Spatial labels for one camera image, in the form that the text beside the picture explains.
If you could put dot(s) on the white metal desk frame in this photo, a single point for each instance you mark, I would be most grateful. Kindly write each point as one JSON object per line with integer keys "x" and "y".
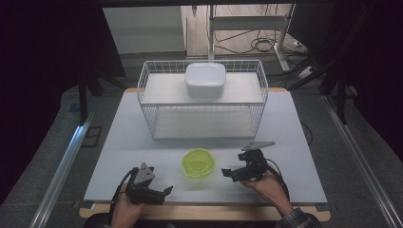
{"x": 247, "y": 22}

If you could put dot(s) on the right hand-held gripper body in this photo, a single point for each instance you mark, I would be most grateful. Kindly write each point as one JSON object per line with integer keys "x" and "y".
{"x": 253, "y": 167}

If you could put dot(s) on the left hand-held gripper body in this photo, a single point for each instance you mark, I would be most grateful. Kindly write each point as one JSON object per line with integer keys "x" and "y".
{"x": 142, "y": 190}

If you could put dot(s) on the white square container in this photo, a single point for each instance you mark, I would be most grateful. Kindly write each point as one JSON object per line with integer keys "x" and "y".
{"x": 205, "y": 79}

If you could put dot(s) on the black metal stand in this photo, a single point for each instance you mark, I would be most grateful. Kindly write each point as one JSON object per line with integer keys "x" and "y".
{"x": 83, "y": 101}
{"x": 341, "y": 101}

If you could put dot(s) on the aluminium floor rail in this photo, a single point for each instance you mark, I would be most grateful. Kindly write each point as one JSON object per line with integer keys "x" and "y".
{"x": 60, "y": 174}
{"x": 361, "y": 158}

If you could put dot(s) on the white wall panel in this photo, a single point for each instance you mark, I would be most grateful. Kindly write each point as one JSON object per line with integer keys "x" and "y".
{"x": 142, "y": 30}

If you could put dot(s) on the green round container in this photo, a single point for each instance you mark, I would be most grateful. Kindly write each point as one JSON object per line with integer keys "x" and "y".
{"x": 198, "y": 163}

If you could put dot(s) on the person's left hand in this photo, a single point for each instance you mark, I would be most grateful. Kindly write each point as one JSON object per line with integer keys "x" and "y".
{"x": 126, "y": 212}

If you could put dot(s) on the white power strip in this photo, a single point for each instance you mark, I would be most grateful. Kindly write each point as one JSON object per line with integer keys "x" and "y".
{"x": 305, "y": 72}

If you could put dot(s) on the person's right hand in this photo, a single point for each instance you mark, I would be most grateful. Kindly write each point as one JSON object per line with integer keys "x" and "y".
{"x": 269, "y": 190}

